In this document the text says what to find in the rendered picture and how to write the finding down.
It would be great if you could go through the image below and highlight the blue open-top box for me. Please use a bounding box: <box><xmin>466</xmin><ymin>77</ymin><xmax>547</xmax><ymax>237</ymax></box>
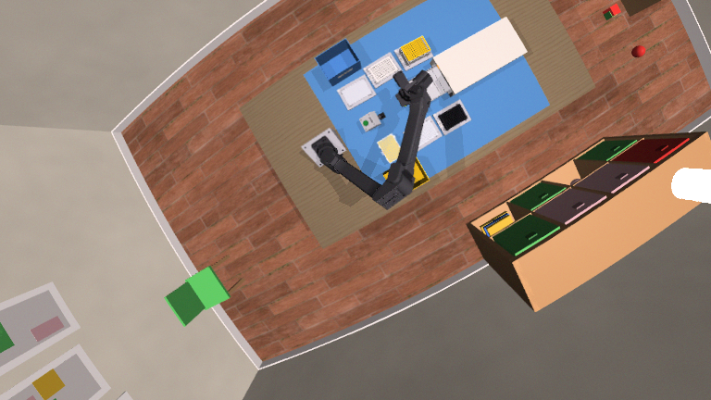
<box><xmin>315</xmin><ymin>38</ymin><xmax>361</xmax><ymax>87</ymax></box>

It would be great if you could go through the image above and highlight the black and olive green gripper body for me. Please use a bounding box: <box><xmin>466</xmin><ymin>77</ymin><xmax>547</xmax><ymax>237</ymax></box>
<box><xmin>395</xmin><ymin>94</ymin><xmax>410</xmax><ymax>107</ymax></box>

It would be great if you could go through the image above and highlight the yellow open-top bin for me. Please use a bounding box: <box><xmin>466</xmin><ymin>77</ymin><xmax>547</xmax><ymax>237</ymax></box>
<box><xmin>382</xmin><ymin>158</ymin><xmax>430</xmax><ymax>190</ymax></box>

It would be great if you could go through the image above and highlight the blue bench mat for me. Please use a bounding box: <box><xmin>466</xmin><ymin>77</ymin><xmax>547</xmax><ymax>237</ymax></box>
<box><xmin>304</xmin><ymin>0</ymin><xmax>550</xmax><ymax>185</ymax></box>

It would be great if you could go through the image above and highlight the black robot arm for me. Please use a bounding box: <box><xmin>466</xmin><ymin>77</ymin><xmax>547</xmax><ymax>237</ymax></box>
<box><xmin>311</xmin><ymin>70</ymin><xmax>433</xmax><ymax>210</ymax></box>

